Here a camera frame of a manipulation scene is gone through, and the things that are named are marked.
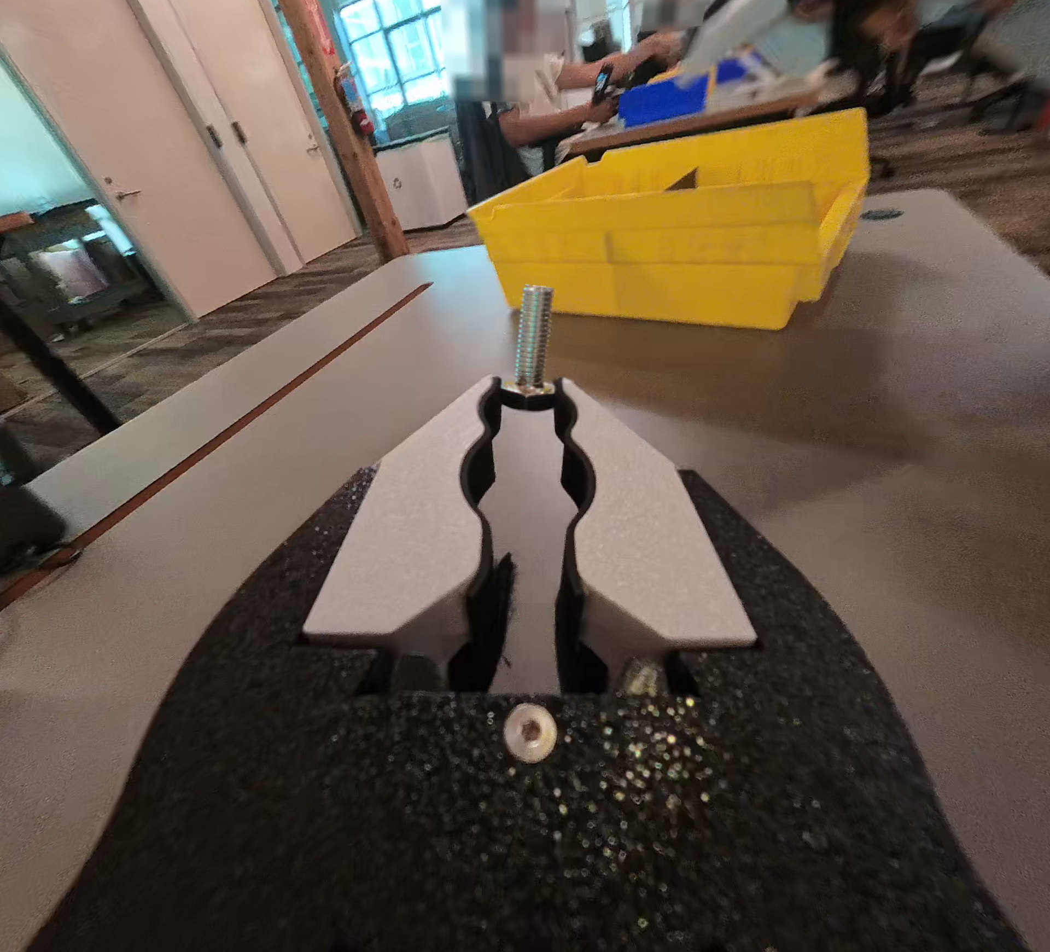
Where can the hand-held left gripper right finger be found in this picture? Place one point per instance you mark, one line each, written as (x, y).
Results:
(656, 550)

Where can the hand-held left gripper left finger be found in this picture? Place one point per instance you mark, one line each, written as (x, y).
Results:
(394, 533)

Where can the silver hex bolt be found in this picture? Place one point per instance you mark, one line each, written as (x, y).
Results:
(533, 336)

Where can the wooden work table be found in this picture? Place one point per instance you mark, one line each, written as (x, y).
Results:
(697, 121)

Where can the blue plastic bin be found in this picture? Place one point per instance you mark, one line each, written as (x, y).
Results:
(664, 98)

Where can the yellow plastic bin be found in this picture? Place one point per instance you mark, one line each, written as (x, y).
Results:
(681, 263)

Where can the white recycling bin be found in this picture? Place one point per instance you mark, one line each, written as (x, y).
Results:
(422, 180)

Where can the large paned window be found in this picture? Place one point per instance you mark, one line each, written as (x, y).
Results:
(394, 33)

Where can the red fire extinguisher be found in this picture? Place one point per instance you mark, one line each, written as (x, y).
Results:
(357, 103)

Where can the metal storage shelf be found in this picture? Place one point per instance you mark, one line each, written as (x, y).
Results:
(66, 271)

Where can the white door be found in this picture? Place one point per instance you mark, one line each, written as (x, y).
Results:
(148, 107)
(271, 107)

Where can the wooden post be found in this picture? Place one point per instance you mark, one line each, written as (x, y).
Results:
(328, 66)

